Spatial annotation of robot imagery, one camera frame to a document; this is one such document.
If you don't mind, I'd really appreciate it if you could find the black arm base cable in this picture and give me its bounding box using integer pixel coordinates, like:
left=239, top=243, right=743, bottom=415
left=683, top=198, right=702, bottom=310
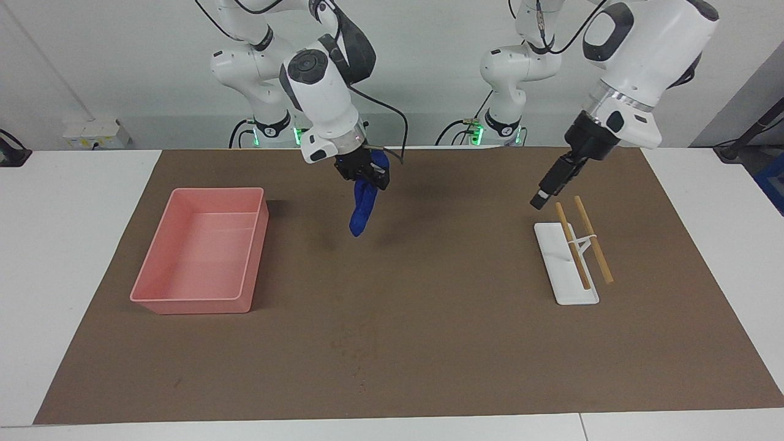
left=435, top=92, right=494, bottom=146
left=228, top=118, right=257, bottom=149

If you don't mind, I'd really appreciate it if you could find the pink plastic bin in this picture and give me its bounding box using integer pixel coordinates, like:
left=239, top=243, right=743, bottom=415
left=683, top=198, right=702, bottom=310
left=129, top=187, right=270, bottom=315

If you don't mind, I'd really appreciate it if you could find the white power socket box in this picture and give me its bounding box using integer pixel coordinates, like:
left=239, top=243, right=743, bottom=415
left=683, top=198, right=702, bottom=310
left=62, top=119, right=131, bottom=149

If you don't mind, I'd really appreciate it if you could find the black left arm base cable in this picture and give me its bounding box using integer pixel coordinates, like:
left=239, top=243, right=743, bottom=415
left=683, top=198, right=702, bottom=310
left=435, top=92, right=494, bottom=146

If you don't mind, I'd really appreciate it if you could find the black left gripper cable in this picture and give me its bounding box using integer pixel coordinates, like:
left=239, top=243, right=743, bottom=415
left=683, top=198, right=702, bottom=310
left=536, top=0, right=607, bottom=56

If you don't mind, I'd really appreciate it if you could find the wooden rack rod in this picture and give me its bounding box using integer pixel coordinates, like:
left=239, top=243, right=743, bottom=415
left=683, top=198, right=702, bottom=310
left=573, top=195, right=614, bottom=285
left=555, top=202, right=592, bottom=290

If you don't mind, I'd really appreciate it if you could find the black stand leg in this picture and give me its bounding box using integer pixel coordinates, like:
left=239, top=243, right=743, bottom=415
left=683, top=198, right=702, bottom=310
left=714, top=98, right=784, bottom=163

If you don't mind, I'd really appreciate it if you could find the black clamp mount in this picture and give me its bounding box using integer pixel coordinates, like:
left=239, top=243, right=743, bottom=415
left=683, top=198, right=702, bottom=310
left=0, top=129, right=32, bottom=167

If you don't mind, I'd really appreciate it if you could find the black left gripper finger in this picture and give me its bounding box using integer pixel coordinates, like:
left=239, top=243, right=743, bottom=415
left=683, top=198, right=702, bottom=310
left=530, top=154, right=571, bottom=211
left=541, top=154, right=588, bottom=211

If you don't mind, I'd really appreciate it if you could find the black right arm base cable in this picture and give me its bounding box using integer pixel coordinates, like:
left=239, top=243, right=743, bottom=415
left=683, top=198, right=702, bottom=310
left=228, top=118, right=257, bottom=149

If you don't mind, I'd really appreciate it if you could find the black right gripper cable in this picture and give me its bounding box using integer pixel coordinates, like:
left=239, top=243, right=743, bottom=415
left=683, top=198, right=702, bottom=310
left=346, top=83, right=410, bottom=165

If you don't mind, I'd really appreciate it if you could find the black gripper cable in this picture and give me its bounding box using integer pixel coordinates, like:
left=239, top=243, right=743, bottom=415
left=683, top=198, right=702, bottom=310
left=346, top=83, right=410, bottom=165
left=536, top=0, right=607, bottom=56

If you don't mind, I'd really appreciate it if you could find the brown table mat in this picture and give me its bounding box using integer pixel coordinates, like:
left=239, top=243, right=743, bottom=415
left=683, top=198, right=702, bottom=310
left=34, top=147, right=784, bottom=425

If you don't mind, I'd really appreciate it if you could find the blue towel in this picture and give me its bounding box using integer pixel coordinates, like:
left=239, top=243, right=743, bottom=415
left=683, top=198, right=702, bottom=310
left=349, top=150, right=391, bottom=238

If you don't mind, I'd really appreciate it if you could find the blue crate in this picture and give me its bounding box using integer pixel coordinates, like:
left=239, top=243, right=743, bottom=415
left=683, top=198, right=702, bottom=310
left=753, top=153, right=784, bottom=216

